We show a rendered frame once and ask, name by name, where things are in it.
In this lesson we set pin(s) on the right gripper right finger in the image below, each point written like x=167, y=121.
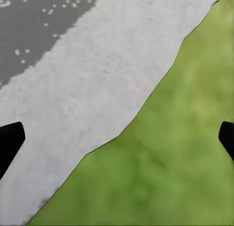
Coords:
x=226, y=136

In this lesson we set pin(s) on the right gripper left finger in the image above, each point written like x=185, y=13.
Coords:
x=12, y=137

